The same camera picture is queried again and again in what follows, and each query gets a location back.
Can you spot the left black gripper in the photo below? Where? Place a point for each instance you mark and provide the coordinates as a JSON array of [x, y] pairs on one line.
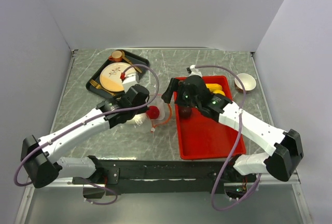
[[142, 110]]

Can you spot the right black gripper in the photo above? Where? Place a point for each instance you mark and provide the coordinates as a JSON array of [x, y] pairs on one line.
[[175, 86]]

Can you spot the red wrinkled fruit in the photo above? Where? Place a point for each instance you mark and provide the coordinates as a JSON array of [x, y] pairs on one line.
[[153, 112]]

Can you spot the clear zip bag orange zipper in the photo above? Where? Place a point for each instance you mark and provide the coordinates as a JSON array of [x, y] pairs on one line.
[[150, 125]]

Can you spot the white radish with leaves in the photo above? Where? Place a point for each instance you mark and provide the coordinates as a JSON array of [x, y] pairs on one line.
[[139, 119]]

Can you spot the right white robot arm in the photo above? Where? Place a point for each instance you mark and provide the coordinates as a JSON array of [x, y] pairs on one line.
[[283, 150]]

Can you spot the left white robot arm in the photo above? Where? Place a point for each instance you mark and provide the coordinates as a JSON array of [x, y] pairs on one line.
[[44, 158]]

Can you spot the dark maroon passion fruit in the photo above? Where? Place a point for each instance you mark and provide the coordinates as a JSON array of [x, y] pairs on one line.
[[185, 112]]

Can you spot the cream and orange plate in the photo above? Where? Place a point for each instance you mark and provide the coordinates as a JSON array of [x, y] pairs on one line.
[[110, 76]]

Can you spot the dark green tray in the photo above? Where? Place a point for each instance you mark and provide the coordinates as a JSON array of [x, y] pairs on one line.
[[134, 58]]

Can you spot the gold spoon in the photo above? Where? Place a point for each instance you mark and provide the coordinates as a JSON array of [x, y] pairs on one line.
[[135, 67]]

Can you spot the orange cup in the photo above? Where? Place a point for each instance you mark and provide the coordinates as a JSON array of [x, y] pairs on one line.
[[116, 56]]

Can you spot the gold fork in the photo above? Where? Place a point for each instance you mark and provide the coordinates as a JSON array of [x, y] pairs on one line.
[[100, 87]]

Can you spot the yellow banana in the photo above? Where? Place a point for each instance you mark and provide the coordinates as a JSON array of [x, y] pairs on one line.
[[215, 88]]

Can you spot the red plastic bin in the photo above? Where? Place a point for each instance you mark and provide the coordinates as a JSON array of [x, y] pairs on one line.
[[203, 138]]

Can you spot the white bowl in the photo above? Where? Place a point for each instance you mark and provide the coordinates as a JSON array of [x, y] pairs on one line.
[[246, 80]]

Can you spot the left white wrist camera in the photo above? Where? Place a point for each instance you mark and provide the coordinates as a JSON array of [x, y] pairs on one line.
[[129, 80]]

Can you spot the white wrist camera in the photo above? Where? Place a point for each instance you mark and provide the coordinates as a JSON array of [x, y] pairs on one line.
[[193, 71], [129, 80]]

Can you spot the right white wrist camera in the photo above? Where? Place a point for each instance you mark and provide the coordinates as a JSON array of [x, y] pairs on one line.
[[193, 71]]

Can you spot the aluminium frame rail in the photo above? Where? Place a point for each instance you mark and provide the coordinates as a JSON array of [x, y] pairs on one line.
[[265, 179]]

